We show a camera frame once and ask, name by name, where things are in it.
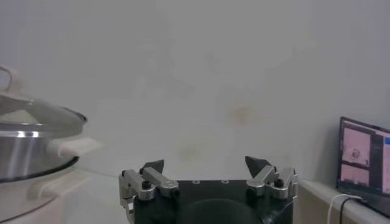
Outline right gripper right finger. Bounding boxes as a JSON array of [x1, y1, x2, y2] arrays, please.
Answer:
[[244, 155, 299, 200]]

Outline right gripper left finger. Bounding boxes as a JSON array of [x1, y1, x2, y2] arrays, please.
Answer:
[[118, 159, 180, 214]]

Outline glass lid with cream handle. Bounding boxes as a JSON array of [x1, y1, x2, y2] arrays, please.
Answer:
[[0, 65, 88, 138]]

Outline stainless steel steamer basket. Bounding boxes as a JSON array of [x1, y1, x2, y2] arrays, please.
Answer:
[[0, 130, 83, 184]]

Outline black laptop with pale windows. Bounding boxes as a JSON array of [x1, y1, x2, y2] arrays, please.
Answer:
[[336, 116, 390, 219]]

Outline white laptop cable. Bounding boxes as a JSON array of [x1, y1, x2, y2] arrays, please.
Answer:
[[327, 194, 363, 224]]

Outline black cable with adapter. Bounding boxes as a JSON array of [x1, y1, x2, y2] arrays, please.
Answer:
[[339, 197, 356, 224]]

